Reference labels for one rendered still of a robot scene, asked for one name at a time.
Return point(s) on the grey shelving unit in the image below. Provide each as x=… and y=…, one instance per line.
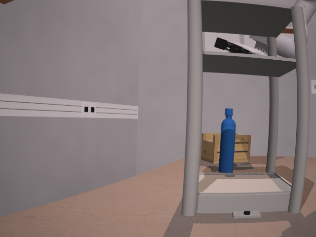
x=245, y=195

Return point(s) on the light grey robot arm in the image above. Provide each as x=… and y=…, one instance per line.
x=285, y=46

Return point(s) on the wooden crate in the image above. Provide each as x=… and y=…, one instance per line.
x=210, y=150

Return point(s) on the dark blue bottle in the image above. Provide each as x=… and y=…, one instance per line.
x=227, y=143

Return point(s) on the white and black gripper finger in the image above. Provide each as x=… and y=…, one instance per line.
x=238, y=49
x=223, y=44

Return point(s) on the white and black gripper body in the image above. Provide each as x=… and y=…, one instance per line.
x=255, y=50

